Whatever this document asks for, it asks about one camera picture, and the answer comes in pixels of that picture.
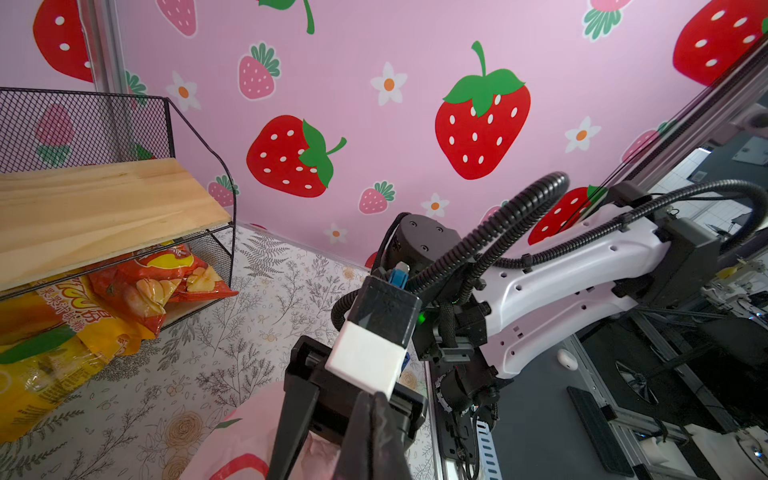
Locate black wire wooden shelf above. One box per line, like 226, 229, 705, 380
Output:
1, 87, 238, 328

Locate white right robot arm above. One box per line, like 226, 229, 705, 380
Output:
267, 172, 767, 479

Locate floral table mat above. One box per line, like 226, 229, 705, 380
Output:
1, 227, 365, 479

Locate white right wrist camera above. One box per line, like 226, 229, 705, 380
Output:
325, 276, 422, 397

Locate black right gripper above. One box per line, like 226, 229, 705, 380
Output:
266, 336, 427, 480

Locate yellow snack packets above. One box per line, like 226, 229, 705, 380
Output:
1, 244, 237, 442

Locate pink plastic grocery bag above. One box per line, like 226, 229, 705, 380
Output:
181, 382, 341, 479

